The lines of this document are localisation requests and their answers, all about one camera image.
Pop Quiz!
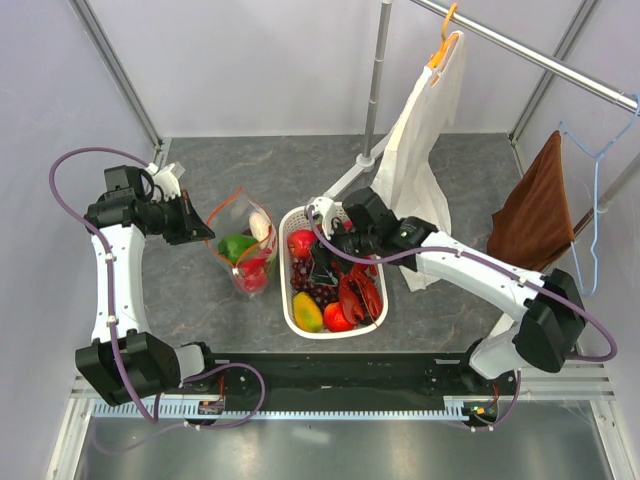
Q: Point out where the orange clothes hanger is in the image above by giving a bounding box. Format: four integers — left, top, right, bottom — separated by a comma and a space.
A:
427, 2, 458, 69

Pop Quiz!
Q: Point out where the purple cable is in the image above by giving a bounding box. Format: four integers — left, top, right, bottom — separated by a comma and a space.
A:
48, 147, 266, 454
305, 204, 619, 434

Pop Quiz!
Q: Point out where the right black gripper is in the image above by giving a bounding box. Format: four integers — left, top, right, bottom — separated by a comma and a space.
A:
308, 215, 378, 287

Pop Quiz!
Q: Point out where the red tomato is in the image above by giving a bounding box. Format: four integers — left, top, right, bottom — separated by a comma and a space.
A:
323, 302, 355, 333

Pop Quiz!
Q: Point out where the white radish with leaves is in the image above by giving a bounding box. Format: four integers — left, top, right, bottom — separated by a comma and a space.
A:
249, 211, 278, 263

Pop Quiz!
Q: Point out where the blue wire hanger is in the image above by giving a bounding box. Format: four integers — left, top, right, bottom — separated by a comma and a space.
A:
558, 92, 639, 297

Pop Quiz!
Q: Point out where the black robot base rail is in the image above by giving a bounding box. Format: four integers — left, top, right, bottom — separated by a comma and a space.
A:
168, 352, 516, 412

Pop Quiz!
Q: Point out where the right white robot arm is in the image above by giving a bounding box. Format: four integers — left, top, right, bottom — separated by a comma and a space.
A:
305, 187, 586, 394

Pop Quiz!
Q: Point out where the metal clothes rack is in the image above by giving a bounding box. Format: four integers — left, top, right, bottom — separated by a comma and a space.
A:
322, 0, 640, 346

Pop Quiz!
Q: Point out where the green bell pepper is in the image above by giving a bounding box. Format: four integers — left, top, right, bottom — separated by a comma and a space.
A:
217, 234, 258, 265

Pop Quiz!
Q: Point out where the yellow green mango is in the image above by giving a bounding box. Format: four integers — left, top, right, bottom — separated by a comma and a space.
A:
292, 292, 324, 333

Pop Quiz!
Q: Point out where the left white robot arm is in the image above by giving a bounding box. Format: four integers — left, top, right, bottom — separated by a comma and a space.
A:
75, 188, 220, 406

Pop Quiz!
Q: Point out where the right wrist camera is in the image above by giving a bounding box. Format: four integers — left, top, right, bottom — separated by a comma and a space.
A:
304, 196, 347, 240

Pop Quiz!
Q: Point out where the red crayfish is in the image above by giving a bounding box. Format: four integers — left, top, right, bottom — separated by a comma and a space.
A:
337, 263, 386, 330

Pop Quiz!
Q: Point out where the clear zip top bag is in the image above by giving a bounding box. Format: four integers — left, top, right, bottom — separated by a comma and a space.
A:
206, 188, 278, 296

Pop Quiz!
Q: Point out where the white plastic basket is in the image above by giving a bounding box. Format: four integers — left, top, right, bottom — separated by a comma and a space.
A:
279, 207, 389, 340

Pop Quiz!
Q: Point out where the red chili pepper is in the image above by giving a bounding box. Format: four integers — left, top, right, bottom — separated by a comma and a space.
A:
238, 256, 267, 276

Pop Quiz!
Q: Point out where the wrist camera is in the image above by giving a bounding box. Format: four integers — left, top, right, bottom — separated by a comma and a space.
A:
145, 162, 185, 201
304, 196, 347, 240

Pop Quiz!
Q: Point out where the red apple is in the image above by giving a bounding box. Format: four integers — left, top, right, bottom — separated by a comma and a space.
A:
234, 270, 268, 294

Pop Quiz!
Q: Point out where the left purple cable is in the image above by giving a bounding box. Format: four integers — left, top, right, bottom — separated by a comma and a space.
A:
48, 147, 266, 454

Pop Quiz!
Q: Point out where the dark grape bunch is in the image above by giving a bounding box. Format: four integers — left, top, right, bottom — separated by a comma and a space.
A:
290, 258, 339, 310

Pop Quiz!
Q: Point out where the white slotted cable duct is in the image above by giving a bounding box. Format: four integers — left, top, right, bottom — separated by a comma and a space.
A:
92, 396, 469, 421

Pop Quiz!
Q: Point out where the white hanging shirt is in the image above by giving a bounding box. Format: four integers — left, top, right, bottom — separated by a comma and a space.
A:
372, 30, 467, 293

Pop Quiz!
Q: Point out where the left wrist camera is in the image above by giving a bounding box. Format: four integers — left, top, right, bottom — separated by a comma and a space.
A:
145, 162, 185, 201

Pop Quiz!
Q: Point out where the brown hanging towel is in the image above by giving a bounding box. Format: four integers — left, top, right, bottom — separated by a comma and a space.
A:
487, 131, 575, 271

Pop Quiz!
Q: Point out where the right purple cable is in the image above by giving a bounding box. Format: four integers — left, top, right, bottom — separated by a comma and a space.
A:
305, 204, 619, 434

